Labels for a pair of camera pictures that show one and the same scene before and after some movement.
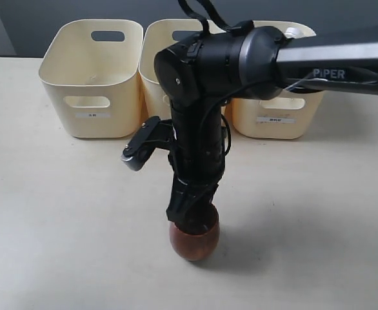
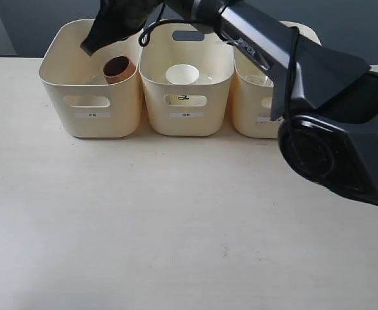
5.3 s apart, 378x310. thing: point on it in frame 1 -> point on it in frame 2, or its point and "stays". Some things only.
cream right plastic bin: [282, 115] stays
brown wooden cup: [191, 247] -> [118, 69]
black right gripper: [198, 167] -> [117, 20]
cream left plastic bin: [92, 70] stays
